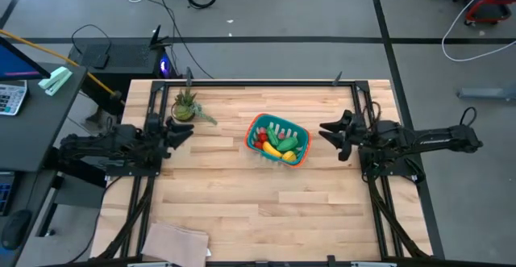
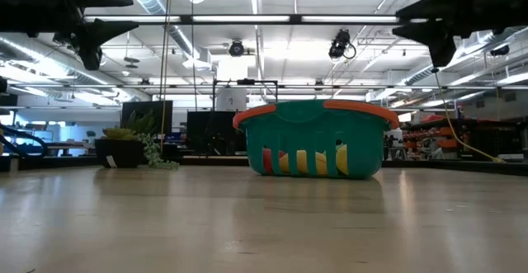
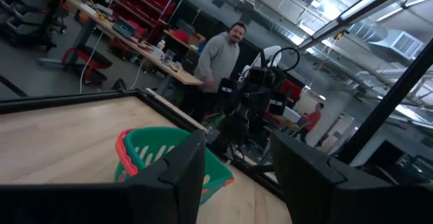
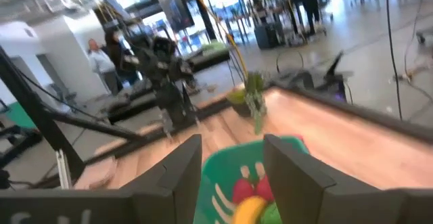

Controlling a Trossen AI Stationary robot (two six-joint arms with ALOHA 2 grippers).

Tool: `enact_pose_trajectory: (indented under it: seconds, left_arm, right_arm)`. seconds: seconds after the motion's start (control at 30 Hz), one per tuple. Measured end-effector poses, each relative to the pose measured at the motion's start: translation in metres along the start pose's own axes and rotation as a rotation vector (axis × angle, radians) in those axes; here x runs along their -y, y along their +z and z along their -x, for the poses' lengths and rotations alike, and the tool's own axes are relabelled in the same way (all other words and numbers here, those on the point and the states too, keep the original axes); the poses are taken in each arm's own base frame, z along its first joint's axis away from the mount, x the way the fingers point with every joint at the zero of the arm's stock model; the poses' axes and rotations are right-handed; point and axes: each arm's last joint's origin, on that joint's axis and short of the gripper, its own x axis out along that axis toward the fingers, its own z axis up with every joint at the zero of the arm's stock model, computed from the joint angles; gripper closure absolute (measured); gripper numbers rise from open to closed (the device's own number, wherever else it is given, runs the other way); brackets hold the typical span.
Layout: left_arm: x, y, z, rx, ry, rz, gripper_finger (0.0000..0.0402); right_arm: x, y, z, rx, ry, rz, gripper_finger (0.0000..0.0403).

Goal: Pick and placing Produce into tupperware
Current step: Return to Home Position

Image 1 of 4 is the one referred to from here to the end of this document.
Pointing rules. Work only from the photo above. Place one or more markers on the black computer mouse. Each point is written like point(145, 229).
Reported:
point(16, 228)

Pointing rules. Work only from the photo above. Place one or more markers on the dark table leg foot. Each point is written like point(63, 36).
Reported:
point(338, 79)

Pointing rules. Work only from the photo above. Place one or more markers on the dark grey desk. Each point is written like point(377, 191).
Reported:
point(40, 130)

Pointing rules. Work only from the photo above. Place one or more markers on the black aluminium table frame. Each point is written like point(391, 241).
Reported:
point(262, 83)

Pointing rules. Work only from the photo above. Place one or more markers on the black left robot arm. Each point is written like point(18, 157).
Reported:
point(101, 144)

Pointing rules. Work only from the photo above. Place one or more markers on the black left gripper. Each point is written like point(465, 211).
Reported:
point(158, 136)

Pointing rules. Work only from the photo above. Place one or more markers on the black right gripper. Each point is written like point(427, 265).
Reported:
point(356, 134)

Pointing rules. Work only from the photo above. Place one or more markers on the red and black cart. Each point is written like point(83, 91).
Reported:
point(488, 13)

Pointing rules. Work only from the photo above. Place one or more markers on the yellow toy banana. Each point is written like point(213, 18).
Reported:
point(272, 150)

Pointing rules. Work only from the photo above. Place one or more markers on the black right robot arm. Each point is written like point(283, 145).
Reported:
point(435, 138)

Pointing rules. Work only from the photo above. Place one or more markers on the potted succulent plant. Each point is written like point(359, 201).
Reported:
point(183, 111)

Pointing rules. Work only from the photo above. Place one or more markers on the grey floor bar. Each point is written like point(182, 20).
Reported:
point(488, 94)

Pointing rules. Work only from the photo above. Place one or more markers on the small black box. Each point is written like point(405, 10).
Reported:
point(101, 59)

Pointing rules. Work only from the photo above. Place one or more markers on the black computer tower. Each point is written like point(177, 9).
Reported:
point(121, 63)

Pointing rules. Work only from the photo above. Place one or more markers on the small red toy tomato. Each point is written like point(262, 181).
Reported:
point(263, 137)

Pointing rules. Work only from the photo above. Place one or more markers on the mint green stapler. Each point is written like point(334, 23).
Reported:
point(55, 80)

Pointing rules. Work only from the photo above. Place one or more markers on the computer monitor blue screen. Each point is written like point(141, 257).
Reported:
point(16, 63)

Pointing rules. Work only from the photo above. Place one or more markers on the wide green toy vegetable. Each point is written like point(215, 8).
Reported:
point(287, 144)

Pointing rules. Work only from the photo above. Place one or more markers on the grey desk calculator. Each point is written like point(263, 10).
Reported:
point(12, 97)

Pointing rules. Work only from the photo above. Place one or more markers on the yellow toy corn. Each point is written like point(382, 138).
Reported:
point(289, 156)

